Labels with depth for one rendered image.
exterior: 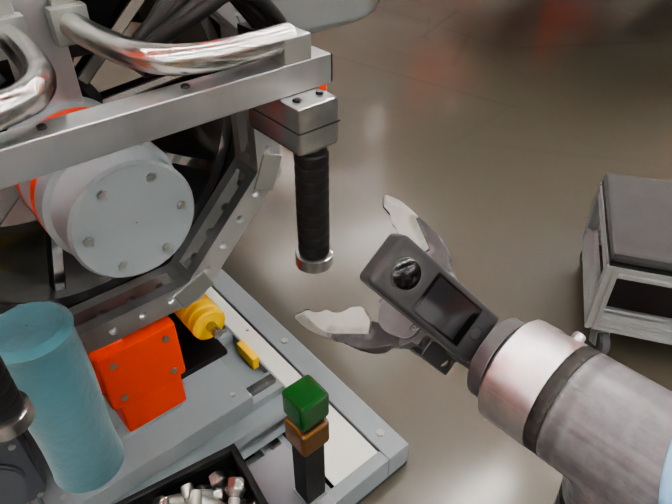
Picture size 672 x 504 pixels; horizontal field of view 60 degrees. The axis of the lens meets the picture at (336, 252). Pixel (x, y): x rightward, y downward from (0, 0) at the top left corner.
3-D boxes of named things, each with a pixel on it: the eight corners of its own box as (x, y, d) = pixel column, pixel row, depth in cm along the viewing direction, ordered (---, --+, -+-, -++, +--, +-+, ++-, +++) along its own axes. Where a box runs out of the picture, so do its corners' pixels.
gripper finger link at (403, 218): (401, 220, 63) (423, 291, 57) (377, 191, 58) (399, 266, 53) (427, 207, 62) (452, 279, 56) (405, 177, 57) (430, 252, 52)
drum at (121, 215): (128, 175, 77) (102, 72, 68) (211, 252, 64) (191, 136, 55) (17, 214, 70) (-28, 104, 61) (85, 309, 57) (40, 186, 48)
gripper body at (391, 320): (399, 346, 58) (498, 417, 50) (359, 315, 52) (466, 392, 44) (443, 284, 59) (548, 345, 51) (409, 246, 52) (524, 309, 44)
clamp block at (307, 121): (286, 113, 64) (284, 66, 61) (340, 143, 59) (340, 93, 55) (248, 126, 62) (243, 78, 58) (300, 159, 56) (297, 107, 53)
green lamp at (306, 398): (309, 393, 69) (308, 371, 66) (330, 415, 66) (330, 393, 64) (281, 411, 67) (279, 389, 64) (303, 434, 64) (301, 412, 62)
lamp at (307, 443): (310, 419, 72) (309, 398, 69) (331, 440, 69) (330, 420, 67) (284, 437, 70) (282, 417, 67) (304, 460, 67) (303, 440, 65)
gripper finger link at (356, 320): (317, 359, 60) (399, 354, 56) (285, 340, 56) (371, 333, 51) (320, 330, 61) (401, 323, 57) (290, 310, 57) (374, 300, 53)
